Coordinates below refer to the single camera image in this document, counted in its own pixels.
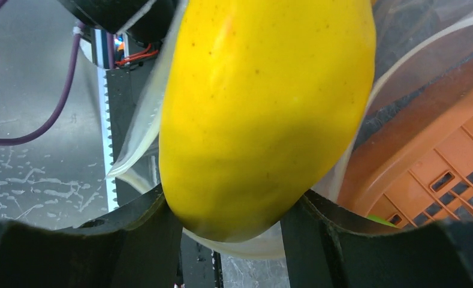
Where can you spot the yellow toy mango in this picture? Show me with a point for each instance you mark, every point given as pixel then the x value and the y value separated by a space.
pixel 262 100

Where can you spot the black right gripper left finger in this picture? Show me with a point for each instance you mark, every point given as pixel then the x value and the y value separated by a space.
pixel 85 256

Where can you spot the orange plastic basket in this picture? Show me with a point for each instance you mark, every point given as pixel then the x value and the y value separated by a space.
pixel 418 167

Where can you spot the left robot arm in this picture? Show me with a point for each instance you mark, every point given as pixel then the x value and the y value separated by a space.
pixel 63 111

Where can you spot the green toy lime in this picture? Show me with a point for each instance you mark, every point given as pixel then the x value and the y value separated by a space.
pixel 380 220

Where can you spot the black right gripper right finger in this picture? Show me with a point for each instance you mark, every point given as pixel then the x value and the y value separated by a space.
pixel 328 246

